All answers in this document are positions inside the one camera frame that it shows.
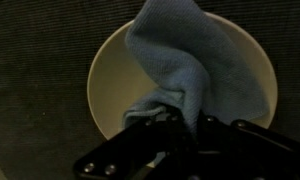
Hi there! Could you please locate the large white plate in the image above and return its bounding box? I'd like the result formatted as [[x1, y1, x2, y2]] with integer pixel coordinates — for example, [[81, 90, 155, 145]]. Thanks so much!
[[86, 11, 279, 141]]

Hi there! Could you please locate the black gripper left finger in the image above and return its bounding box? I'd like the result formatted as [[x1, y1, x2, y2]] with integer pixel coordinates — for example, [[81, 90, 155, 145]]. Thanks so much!
[[73, 105, 195, 180]]

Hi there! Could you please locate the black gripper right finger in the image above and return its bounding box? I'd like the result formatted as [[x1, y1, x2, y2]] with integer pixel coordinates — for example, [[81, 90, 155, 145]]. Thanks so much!
[[194, 112, 300, 180]]

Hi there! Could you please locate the large dark placemat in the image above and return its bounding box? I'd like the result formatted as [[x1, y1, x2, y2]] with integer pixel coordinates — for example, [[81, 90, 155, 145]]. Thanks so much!
[[0, 0, 300, 180]]

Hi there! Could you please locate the blue cloth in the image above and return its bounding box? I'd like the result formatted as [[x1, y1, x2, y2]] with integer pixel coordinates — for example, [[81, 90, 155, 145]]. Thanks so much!
[[121, 0, 271, 168]]

